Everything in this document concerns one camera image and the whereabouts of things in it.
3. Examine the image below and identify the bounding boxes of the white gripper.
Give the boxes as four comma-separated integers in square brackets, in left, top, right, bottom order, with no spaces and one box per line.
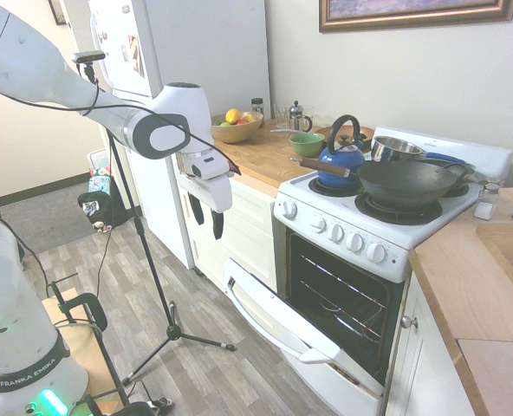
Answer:
[184,152,236,241]

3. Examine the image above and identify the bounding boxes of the white oven door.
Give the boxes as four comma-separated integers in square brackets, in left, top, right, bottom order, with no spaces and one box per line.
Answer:
[221,257,386,398]

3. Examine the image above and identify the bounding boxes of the white cabinet drawers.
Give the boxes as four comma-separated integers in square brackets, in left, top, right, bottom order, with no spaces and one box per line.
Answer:
[174,156,284,299]

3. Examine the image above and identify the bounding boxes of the wooden fruit bowl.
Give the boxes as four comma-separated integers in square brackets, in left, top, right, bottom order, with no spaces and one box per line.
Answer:
[210,111,265,145]

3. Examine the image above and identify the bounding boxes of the patterned bag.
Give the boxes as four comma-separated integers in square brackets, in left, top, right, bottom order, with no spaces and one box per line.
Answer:
[87,172,115,194]

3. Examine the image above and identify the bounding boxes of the green ceramic bowl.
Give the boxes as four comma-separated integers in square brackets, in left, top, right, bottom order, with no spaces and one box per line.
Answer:
[289,132,327,158]

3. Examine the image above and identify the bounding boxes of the drinking glass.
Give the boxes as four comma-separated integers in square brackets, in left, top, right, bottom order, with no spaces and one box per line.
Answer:
[274,102,290,130]

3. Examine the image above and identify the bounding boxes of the glass french press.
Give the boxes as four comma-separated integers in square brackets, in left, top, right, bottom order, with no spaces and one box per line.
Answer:
[288,100,314,133]

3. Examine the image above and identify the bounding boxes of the white refrigerator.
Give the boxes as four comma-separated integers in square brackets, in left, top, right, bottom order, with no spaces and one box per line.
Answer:
[87,0,273,270]

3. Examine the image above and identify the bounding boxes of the black clamp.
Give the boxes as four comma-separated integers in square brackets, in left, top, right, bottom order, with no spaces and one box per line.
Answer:
[48,280,109,335]

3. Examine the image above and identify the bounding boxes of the white electric stove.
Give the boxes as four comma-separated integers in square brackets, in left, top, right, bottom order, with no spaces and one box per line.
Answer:
[272,125,513,416]

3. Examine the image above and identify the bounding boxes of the stainless steel saucepan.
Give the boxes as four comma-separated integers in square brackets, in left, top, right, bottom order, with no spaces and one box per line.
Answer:
[370,135,427,163]

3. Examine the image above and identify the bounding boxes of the black wok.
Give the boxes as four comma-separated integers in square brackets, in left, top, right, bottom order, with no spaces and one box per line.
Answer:
[289,156,469,210]

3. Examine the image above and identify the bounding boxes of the white cabinet with knob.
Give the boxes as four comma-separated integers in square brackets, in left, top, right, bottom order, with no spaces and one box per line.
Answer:
[384,272,477,416]

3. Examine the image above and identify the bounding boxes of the glass salt shaker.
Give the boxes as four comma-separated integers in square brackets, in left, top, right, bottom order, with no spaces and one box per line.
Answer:
[473,181,500,221]

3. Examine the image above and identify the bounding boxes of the framed picture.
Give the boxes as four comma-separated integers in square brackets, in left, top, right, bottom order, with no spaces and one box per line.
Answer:
[318,0,513,34]

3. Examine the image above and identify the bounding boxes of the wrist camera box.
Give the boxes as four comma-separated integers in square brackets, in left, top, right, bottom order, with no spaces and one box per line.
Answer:
[190,155,244,180]

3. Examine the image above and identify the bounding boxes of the black camera tripod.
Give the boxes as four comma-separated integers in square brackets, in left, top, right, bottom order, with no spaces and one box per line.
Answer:
[104,60,238,387]

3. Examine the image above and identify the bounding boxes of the blue kettle black handle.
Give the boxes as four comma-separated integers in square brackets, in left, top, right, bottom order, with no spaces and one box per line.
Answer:
[316,114,367,190]

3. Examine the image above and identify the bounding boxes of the black cable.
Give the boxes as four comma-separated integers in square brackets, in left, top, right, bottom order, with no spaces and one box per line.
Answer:
[0,64,240,174]

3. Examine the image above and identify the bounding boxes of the black exterior camera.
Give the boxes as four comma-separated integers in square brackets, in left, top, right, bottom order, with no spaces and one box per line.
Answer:
[71,50,107,64]

